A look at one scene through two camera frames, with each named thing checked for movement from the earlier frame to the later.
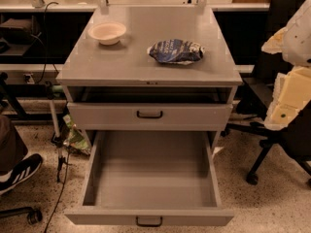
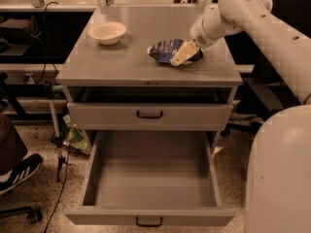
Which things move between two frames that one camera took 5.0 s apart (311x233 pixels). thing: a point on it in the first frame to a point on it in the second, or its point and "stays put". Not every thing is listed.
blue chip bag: x=176 y=50 stays put
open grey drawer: x=152 y=178 stays put
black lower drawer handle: x=149 y=224 stays put
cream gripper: x=298 y=38 to x=198 y=34
